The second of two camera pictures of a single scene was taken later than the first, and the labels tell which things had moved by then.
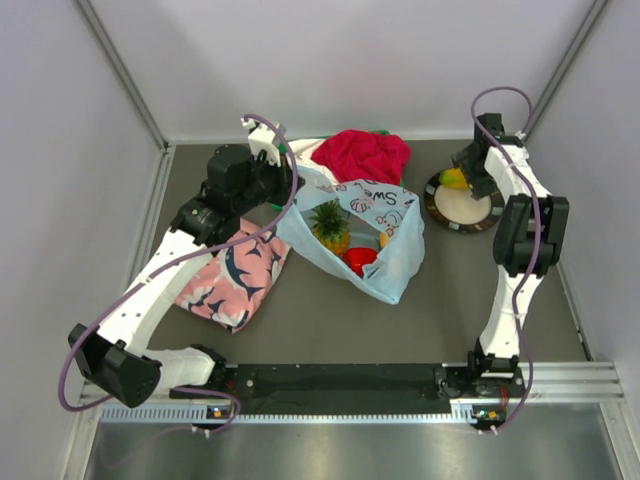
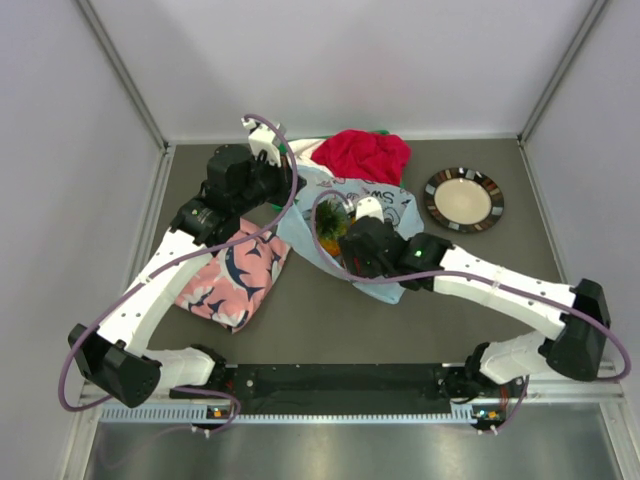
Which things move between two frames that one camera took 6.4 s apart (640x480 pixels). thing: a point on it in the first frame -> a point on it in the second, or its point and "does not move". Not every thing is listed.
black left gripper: x=286 y=179 does not move
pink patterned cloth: x=228 y=286 does not move
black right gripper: x=481 y=187 -> x=350 y=256
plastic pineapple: x=331 y=224 does not move
